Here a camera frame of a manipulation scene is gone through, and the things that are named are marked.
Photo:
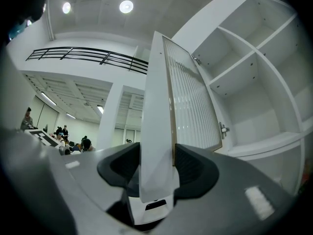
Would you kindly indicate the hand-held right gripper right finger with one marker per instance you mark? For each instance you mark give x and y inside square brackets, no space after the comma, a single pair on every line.
[220,192]

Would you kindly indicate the white ribbed-glass cabinet door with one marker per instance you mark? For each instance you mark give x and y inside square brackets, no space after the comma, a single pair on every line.
[156,111]

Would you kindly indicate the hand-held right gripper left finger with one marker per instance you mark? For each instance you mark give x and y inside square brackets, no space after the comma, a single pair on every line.
[85,175]

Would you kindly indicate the black balcony railing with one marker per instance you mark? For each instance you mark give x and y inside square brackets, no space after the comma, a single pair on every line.
[97,56]

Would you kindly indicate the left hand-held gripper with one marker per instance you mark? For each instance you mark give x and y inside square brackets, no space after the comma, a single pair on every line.
[45,137]

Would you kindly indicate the white cabinet shelf unit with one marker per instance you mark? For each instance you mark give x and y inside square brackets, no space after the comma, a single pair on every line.
[256,101]

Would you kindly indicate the round ceiling light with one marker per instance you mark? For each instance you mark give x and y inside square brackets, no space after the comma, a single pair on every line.
[126,6]
[66,7]

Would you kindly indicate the ceiling tube light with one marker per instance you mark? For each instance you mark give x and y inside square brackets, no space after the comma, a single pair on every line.
[48,98]
[71,116]
[100,109]

